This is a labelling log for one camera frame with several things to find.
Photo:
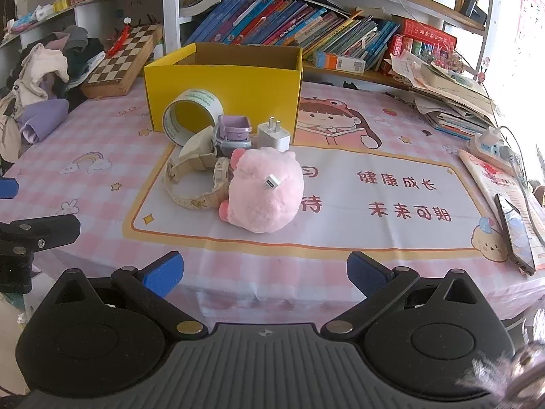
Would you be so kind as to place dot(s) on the clear packing tape roll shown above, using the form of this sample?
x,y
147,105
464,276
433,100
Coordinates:
x,y
200,96

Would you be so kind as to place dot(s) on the small artificial flowers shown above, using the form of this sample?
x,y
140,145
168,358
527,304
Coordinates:
x,y
443,58

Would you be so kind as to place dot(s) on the wall poster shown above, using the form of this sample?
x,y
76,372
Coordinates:
x,y
530,17

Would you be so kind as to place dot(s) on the red white magazine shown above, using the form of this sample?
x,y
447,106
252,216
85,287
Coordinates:
x,y
489,174

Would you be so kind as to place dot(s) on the cream garment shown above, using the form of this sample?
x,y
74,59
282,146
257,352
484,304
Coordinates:
x,y
40,68

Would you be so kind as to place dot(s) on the small white USB adapter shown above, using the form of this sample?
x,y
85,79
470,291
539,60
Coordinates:
x,y
270,182

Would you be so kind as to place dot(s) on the white charger plug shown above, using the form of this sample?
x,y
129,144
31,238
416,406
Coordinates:
x,y
272,138

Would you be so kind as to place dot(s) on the pink plush toy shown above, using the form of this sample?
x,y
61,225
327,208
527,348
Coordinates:
x,y
255,206

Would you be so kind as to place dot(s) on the red printed box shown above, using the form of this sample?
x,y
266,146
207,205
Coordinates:
x,y
430,36

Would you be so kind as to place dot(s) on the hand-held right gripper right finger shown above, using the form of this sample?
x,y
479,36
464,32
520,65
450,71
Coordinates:
x,y
366,277

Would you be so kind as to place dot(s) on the pink checkered desktop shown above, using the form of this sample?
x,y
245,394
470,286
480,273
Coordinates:
x,y
106,145

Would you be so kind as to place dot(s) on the red tassel ornament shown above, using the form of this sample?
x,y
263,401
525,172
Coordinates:
x,y
117,44

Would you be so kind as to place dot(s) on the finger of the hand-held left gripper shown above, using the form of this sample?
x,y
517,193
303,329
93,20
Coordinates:
x,y
7,187
51,228

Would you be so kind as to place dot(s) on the orange white carton small print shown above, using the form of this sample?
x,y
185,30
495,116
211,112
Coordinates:
x,y
340,63

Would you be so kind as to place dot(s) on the white plug-in adapter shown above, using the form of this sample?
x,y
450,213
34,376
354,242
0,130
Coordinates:
x,y
491,135

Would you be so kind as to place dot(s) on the dark smartphone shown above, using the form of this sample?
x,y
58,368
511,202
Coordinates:
x,y
515,238

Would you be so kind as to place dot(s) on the small black device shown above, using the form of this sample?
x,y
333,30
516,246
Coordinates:
x,y
473,10

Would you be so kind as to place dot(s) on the wooden chessboard box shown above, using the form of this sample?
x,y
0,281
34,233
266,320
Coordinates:
x,y
123,59

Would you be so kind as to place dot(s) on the plain cream wristwatch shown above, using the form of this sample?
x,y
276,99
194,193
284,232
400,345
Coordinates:
x,y
196,147

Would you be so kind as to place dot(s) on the cream star-print wristwatch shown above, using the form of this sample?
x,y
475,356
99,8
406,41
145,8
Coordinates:
x,y
191,200

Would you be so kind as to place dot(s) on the white wall shelf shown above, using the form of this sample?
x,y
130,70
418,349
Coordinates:
x,y
98,15

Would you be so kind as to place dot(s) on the yellow cardboard box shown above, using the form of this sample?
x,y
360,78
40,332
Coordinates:
x,y
255,93

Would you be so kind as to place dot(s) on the white desk shelf unit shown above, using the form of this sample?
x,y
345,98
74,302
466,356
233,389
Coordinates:
x,y
171,17

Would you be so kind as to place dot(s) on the row of colourful books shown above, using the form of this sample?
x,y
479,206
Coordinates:
x,y
264,21

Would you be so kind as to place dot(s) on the white power strip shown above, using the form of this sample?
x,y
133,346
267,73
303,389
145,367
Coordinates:
x,y
494,152

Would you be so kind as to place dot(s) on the assorted small packets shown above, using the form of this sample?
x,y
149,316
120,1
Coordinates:
x,y
42,12

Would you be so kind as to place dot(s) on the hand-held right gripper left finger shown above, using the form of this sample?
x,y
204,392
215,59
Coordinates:
x,y
164,275

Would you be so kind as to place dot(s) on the stack of papers and booklets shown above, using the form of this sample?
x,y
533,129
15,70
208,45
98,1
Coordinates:
x,y
451,93

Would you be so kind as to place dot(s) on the grey garment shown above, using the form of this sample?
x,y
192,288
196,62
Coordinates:
x,y
76,34

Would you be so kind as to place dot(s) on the purple fleece garment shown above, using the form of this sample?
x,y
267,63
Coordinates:
x,y
42,119

